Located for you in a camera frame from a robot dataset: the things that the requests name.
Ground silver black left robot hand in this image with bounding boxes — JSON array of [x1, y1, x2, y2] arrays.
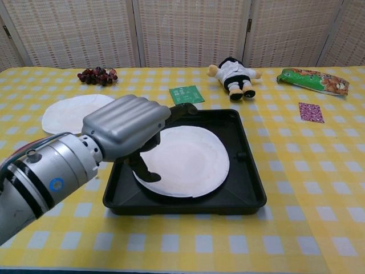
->
[[82, 95, 198, 183]]

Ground white paper plate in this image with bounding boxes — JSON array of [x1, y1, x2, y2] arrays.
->
[[41, 94, 116, 135], [132, 124, 230, 199]]

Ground black square plastic tray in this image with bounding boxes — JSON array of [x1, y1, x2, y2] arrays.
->
[[102, 108, 267, 216]]

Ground dark red grape bunch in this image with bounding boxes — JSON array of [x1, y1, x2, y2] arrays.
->
[[77, 66, 119, 86]]

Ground green sachet packet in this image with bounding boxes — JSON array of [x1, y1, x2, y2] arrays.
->
[[169, 84, 206, 106]]

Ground woven folding screen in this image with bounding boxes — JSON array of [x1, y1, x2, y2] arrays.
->
[[0, 0, 365, 72]]

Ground plush doll white shirt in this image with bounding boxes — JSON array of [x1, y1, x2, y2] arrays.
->
[[206, 57, 263, 101]]

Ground yellow white checkered tablecloth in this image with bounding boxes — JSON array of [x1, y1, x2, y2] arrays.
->
[[0, 66, 365, 274]]

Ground purple patterned card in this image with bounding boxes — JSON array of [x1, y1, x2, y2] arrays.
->
[[298, 102, 325, 124]]

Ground green orange snack bag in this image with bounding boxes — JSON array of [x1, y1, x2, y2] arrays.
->
[[276, 68, 350, 99]]

